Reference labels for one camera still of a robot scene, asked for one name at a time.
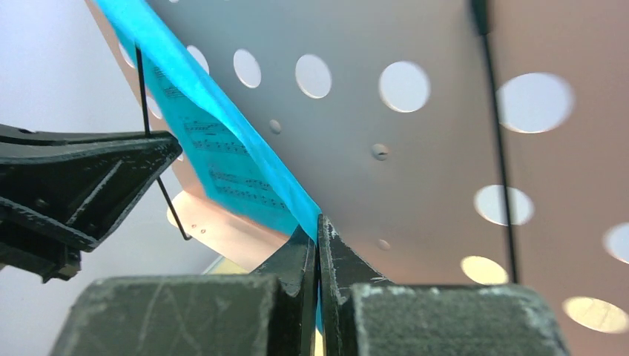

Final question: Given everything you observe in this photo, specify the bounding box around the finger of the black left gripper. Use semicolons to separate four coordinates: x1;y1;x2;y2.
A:
1;125;182;281

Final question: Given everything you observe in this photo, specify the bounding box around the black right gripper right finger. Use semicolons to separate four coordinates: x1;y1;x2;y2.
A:
317;215;570;356

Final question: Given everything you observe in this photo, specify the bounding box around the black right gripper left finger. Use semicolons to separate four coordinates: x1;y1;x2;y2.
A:
52;229;317;355

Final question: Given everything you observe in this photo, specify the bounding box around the blue sheet music page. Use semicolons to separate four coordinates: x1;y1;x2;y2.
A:
93;0;326;335

